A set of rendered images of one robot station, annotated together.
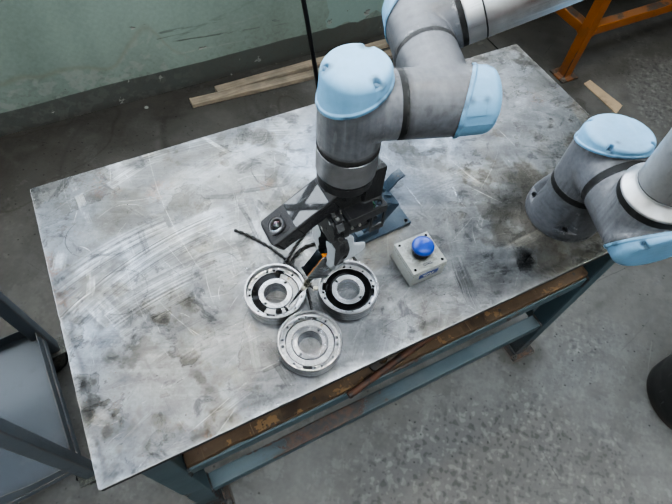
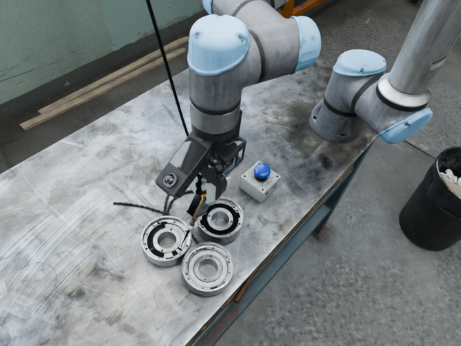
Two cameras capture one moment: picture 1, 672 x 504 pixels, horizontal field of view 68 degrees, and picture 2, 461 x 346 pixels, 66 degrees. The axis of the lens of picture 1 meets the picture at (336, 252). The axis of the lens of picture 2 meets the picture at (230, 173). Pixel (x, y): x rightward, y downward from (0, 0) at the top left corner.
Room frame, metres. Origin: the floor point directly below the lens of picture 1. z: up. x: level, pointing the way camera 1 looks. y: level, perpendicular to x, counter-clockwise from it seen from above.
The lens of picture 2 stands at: (0.02, 0.12, 1.52)
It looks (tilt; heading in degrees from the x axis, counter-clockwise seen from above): 52 degrees down; 337
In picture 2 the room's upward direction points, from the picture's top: 7 degrees clockwise
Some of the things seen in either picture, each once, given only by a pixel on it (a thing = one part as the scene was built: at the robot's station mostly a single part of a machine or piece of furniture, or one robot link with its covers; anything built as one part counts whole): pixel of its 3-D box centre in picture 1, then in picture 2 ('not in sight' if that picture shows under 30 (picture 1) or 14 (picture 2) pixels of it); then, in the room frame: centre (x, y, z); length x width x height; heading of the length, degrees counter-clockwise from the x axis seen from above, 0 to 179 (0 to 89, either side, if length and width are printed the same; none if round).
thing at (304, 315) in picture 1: (309, 344); (208, 269); (0.30, 0.03, 0.82); 0.10 x 0.10 x 0.04
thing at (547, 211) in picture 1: (573, 196); (339, 112); (0.65, -0.45, 0.85); 0.15 x 0.15 x 0.10
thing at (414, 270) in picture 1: (421, 257); (261, 180); (0.49, -0.16, 0.82); 0.08 x 0.07 x 0.05; 121
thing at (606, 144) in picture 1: (604, 158); (356, 79); (0.64, -0.45, 0.97); 0.13 x 0.12 x 0.14; 12
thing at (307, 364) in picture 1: (309, 344); (208, 269); (0.30, 0.03, 0.82); 0.08 x 0.08 x 0.02
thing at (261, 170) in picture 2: (421, 250); (261, 175); (0.48, -0.15, 0.85); 0.04 x 0.04 x 0.05
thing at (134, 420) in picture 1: (368, 204); (207, 155); (0.62, -0.06, 0.79); 1.20 x 0.60 x 0.02; 121
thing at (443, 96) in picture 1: (439, 91); (272, 43); (0.45, -0.10, 1.23); 0.11 x 0.11 x 0.08; 12
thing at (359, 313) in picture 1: (347, 291); (219, 220); (0.40, -0.03, 0.82); 0.10 x 0.10 x 0.04
